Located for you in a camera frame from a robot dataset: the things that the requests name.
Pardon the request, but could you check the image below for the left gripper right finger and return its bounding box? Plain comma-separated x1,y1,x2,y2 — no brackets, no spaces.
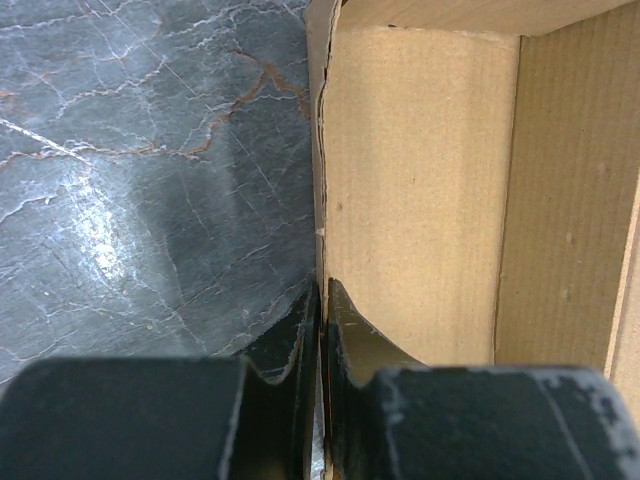
323,278,423,479

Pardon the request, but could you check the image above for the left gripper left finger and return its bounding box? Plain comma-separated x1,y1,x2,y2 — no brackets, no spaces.
242,280,320,479

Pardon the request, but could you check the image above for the brown cardboard box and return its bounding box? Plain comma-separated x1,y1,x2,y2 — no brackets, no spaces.
303,0,640,480

